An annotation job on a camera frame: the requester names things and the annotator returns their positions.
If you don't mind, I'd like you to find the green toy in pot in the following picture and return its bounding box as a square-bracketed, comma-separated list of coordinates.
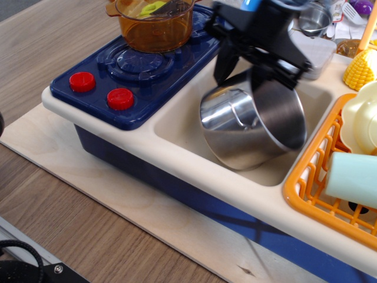
[139, 1, 166, 17]

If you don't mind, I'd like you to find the blue toy stove top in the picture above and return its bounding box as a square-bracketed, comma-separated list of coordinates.
[49, 4, 219, 130]

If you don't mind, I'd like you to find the black cable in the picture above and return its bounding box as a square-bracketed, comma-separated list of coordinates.
[0, 239, 47, 283]

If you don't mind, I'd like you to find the purple toy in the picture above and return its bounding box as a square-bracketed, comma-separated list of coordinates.
[349, 0, 373, 15]

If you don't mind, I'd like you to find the black bracket with screw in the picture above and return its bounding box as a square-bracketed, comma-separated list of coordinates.
[43, 262, 90, 283]

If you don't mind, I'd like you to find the amber transparent pot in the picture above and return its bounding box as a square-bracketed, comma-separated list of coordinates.
[105, 1, 196, 52]

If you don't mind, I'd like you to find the plywood base board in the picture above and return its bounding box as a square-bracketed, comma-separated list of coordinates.
[1, 105, 320, 282]

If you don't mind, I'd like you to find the small steel bowl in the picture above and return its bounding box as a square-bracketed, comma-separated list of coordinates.
[298, 2, 333, 37]

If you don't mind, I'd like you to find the stainless steel pot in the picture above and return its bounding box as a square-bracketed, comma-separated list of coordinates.
[199, 69, 307, 170]

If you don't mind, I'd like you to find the grey toy faucet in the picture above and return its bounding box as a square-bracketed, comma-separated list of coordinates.
[289, 21, 336, 80]

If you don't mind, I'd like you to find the red stove knob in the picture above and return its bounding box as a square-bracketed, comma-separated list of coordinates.
[69, 71, 96, 93]
[107, 88, 134, 111]

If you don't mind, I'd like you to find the red stove knob left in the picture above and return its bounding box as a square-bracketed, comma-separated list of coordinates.
[69, 71, 96, 93]

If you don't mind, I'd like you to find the light blue cup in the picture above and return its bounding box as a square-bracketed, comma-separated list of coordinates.
[325, 152, 376, 209]

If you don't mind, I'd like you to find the beige toy sink unit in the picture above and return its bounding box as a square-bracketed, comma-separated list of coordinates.
[42, 55, 376, 282]

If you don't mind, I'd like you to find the yellow toy corn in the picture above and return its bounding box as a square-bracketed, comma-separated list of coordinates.
[343, 49, 376, 91]

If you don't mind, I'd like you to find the blue egg toy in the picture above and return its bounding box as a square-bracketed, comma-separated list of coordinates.
[240, 0, 261, 12]

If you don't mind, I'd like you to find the orange dish rack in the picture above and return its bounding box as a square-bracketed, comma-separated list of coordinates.
[283, 94, 376, 249]

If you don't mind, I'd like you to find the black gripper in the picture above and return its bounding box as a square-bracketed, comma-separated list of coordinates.
[204, 1, 312, 102]

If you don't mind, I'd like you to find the cream flower-shaped plate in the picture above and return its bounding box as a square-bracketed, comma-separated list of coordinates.
[340, 82, 376, 156]

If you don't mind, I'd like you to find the red stove knob right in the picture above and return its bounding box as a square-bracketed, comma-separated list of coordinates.
[107, 88, 134, 111]

